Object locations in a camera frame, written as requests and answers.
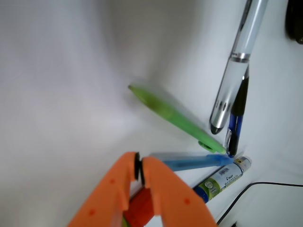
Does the dark blue clip pen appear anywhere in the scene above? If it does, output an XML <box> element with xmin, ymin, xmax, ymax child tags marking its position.
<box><xmin>225</xmin><ymin>67</ymin><xmax>249</xmax><ymax>158</ymax></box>

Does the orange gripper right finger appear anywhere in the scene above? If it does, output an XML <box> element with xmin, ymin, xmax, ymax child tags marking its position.
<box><xmin>142</xmin><ymin>157</ymin><xmax>217</xmax><ymax>227</ymax></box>

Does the black mesh pen holder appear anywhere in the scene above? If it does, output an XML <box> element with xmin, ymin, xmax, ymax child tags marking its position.
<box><xmin>285</xmin><ymin>0</ymin><xmax>303</xmax><ymax>44</ymax></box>

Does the light blue pen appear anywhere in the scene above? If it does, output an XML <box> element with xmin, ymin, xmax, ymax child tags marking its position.
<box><xmin>150</xmin><ymin>153</ymin><xmax>234</xmax><ymax>172</ymax></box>

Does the blue whiteboard marker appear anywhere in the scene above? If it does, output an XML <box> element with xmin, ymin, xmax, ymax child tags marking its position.
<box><xmin>193</xmin><ymin>156</ymin><xmax>252</xmax><ymax>203</ymax></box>

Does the black cable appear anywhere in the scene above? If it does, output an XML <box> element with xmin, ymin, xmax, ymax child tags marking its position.
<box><xmin>216</xmin><ymin>181</ymin><xmax>303</xmax><ymax>225</ymax></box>

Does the green pen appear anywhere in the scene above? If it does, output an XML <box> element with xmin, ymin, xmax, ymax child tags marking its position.
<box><xmin>128</xmin><ymin>85</ymin><xmax>226</xmax><ymax>154</ymax></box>

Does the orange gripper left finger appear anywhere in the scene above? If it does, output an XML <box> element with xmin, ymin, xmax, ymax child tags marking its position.
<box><xmin>68</xmin><ymin>152</ymin><xmax>140</xmax><ymax>227</ymax></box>

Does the silver metallic pen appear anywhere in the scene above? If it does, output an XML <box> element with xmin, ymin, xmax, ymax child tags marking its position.
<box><xmin>210</xmin><ymin>0</ymin><xmax>268</xmax><ymax>135</ymax></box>

